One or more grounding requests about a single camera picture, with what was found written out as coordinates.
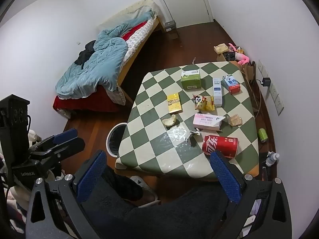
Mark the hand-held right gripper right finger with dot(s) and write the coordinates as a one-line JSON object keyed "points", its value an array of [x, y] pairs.
{"points": [[225, 179]]}

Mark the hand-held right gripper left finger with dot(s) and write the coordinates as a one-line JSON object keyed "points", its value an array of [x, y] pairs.
{"points": [[91, 178]]}

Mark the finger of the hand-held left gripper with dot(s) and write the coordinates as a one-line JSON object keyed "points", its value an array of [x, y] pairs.
{"points": [[71, 146], [65, 135]]}

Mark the white round waste bin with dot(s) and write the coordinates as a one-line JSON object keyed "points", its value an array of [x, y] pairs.
{"points": [[109, 142]]}

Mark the yellow snack packet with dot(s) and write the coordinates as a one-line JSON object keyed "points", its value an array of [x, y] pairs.
{"points": [[204, 103]]}

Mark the blue red white carton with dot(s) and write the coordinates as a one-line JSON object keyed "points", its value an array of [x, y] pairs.
{"points": [[231, 84]]}

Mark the green wipes packet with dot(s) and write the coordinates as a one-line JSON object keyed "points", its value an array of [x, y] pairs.
{"points": [[191, 82]]}

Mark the wooden table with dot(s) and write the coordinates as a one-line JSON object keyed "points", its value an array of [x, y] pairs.
{"points": [[124, 172]]}

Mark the red soda can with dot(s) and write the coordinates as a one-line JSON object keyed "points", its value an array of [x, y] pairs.
{"points": [[219, 146]]}

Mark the red blanket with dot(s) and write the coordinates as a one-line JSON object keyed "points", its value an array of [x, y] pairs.
{"points": [[82, 104]]}

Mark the black bin liner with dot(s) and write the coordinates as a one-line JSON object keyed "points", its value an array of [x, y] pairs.
{"points": [[116, 139]]}

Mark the clear water bottle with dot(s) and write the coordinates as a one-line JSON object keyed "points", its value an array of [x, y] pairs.
{"points": [[272, 158]]}

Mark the green drink can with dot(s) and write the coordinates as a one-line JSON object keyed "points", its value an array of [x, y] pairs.
{"points": [[263, 135]]}

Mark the pale grey slipper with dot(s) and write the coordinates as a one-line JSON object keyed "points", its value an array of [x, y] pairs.
{"points": [[148, 191]]}

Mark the brown snack wrapper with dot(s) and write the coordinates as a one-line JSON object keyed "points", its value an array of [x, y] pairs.
{"points": [[235, 120]]}

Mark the pink cardboard box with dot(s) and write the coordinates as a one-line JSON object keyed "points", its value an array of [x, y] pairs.
{"points": [[206, 122]]}

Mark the pale patterned cloth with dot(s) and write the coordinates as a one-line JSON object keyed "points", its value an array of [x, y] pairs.
{"points": [[17, 195]]}

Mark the person's dark trouser leg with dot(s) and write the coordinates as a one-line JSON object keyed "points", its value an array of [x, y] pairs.
{"points": [[174, 216]]}

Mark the clear plastic wrapper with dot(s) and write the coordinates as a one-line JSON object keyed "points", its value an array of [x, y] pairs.
{"points": [[178, 135]]}

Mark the pale fruit peel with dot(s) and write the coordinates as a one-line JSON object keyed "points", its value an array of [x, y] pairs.
{"points": [[169, 121]]}

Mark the black garment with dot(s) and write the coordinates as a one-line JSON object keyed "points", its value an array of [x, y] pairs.
{"points": [[83, 54]]}

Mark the light blue duvet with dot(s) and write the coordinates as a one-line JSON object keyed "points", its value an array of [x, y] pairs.
{"points": [[99, 59]]}

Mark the yellow flat box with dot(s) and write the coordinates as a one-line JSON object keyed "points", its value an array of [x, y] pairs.
{"points": [[174, 103]]}

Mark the green checked tablecloth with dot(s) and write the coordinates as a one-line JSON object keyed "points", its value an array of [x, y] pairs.
{"points": [[154, 97]]}

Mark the wooden bed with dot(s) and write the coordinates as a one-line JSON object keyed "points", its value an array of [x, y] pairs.
{"points": [[135, 61]]}

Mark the black power adapter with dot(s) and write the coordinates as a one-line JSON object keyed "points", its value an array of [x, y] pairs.
{"points": [[266, 82]]}

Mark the brown paper bag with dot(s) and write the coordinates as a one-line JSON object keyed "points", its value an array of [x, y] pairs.
{"points": [[248, 71]]}

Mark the grey quilted mattress pad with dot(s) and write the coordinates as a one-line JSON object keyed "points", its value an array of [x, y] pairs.
{"points": [[135, 38]]}

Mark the pink plush toy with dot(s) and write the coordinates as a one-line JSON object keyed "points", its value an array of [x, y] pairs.
{"points": [[241, 57]]}

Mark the black plastic bag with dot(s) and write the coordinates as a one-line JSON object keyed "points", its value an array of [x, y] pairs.
{"points": [[230, 55]]}

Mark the brown paper package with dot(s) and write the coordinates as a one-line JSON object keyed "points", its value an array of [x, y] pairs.
{"points": [[222, 48]]}

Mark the white door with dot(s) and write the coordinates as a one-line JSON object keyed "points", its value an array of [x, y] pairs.
{"points": [[182, 0]]}

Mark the white wall socket panel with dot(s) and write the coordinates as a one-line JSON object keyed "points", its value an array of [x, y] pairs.
{"points": [[263, 68], [277, 99]]}

